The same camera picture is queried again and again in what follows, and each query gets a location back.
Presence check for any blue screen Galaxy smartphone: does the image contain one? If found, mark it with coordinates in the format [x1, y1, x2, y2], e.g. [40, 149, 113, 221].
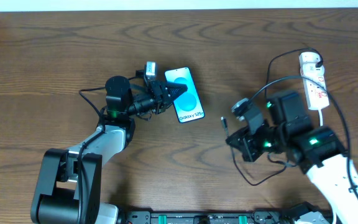
[165, 67, 205, 123]

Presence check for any black USB charging cable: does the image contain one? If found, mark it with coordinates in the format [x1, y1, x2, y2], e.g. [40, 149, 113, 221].
[221, 47, 324, 187]

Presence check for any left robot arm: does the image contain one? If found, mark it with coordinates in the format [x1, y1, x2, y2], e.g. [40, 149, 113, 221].
[30, 76, 187, 223]

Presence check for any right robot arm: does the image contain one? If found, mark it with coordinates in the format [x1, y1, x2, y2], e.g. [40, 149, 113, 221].
[226, 91, 358, 223]

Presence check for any white charger adapter plug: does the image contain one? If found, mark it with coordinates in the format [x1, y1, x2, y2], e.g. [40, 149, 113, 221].
[299, 52, 323, 68]

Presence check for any white power strip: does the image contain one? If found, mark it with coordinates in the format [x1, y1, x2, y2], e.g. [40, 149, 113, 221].
[300, 63, 329, 111]

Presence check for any black right camera cable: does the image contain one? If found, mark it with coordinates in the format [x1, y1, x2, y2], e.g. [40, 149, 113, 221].
[247, 75, 358, 223]

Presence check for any black camera cable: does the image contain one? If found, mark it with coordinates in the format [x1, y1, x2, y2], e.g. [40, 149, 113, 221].
[247, 75, 358, 223]
[76, 70, 150, 218]

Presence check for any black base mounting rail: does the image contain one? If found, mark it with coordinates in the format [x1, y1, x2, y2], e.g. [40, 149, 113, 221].
[116, 210, 293, 224]

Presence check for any black left camera cable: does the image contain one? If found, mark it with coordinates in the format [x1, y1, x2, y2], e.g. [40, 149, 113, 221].
[76, 70, 150, 218]

